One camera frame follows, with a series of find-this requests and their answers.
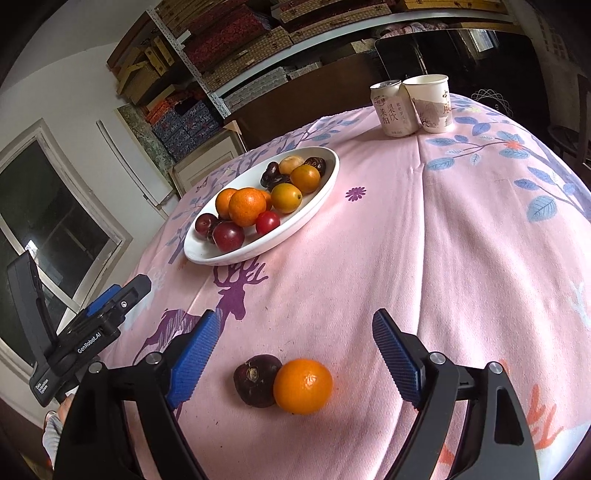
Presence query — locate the small orange kumquat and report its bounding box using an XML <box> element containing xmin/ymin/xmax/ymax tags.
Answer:
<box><xmin>290</xmin><ymin>164</ymin><xmax>321</xmax><ymax>194</ymax></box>

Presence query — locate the dark red plum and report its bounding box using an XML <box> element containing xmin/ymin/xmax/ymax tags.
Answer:
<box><xmin>194</xmin><ymin>213</ymin><xmax>219</xmax><ymax>238</ymax></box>

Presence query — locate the stack of blue patterned boxes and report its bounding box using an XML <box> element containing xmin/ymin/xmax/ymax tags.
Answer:
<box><xmin>145</xmin><ymin>90</ymin><xmax>222</xmax><ymax>162</ymax></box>

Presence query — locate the cream drink can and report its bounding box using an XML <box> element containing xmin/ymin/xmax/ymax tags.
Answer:
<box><xmin>370</xmin><ymin>80</ymin><xmax>419</xmax><ymax>138</ymax></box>

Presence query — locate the dark wooden cabinet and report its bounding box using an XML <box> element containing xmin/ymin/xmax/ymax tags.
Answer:
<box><xmin>224</xmin><ymin>39</ymin><xmax>384</xmax><ymax>151</ymax></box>

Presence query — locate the black chair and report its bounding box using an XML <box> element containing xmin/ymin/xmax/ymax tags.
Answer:
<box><xmin>375</xmin><ymin>30</ymin><xmax>462</xmax><ymax>86</ymax></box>

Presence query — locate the white framed window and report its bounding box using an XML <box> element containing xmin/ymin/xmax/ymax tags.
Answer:
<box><xmin>0</xmin><ymin>117</ymin><xmax>134</xmax><ymax>370</ymax></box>

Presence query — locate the wooden framed panel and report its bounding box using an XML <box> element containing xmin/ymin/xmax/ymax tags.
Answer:
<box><xmin>168</xmin><ymin>129</ymin><xmax>247</xmax><ymax>199</ymax></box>

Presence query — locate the stack of woven storage boxes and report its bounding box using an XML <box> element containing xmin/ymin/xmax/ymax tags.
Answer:
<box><xmin>108</xmin><ymin>0</ymin><xmax>509</xmax><ymax>93</ymax></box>

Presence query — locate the green-tinged orange kumquat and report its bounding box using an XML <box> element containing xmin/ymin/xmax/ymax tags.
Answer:
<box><xmin>270</xmin><ymin>183</ymin><xmax>304</xmax><ymax>214</ymax></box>

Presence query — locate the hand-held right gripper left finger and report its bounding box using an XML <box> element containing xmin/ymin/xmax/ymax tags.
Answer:
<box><xmin>53</xmin><ymin>310</ymin><xmax>221</xmax><ymax>480</ymax></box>

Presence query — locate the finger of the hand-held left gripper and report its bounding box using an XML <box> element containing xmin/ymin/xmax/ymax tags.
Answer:
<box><xmin>86</xmin><ymin>274</ymin><xmax>151</xmax><ymax>319</ymax></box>

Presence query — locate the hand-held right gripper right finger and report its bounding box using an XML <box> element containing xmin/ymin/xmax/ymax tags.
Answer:
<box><xmin>372</xmin><ymin>309</ymin><xmax>541</xmax><ymax>480</ymax></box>

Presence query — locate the pink cloth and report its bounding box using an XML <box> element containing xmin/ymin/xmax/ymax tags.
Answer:
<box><xmin>385</xmin><ymin>23</ymin><xmax>437</xmax><ymax>38</ymax></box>

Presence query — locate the person's left forearm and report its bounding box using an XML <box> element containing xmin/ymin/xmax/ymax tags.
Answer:
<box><xmin>44</xmin><ymin>397</ymin><xmax>75</xmax><ymax>457</ymax></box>

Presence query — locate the white metal shelf unit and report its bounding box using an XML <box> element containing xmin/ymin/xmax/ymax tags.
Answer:
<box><xmin>108</xmin><ymin>0</ymin><xmax>515</xmax><ymax>121</ymax></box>

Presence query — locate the pink floral tablecloth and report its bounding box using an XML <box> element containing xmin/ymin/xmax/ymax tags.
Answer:
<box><xmin>99</xmin><ymin>92</ymin><xmax>591</xmax><ymax>480</ymax></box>

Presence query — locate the red cherry tomato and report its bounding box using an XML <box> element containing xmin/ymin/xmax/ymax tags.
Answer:
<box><xmin>255</xmin><ymin>210</ymin><xmax>281</xmax><ymax>236</ymax></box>

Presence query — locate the white paper cup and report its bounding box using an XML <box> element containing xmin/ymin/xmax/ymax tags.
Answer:
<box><xmin>403</xmin><ymin>74</ymin><xmax>453</xmax><ymax>134</ymax></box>

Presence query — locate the dark cloth with white print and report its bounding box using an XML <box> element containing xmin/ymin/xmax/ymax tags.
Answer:
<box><xmin>471</xmin><ymin>88</ymin><xmax>515</xmax><ymax>116</ymax></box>

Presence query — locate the white strip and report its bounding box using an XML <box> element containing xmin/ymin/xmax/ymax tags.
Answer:
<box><xmin>96</xmin><ymin>120</ymin><xmax>169</xmax><ymax>220</ymax></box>

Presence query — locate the white oval plate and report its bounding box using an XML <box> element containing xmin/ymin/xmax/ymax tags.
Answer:
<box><xmin>183</xmin><ymin>146</ymin><xmax>341</xmax><ymax>265</ymax></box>

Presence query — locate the round dark stool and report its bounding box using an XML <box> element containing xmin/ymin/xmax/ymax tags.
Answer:
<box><xmin>547</xmin><ymin>124</ymin><xmax>583</xmax><ymax>158</ymax></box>

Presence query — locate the green patterned board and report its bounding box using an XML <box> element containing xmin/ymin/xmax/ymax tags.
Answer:
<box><xmin>117</xmin><ymin>104</ymin><xmax>178</xmax><ymax>167</ymax></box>

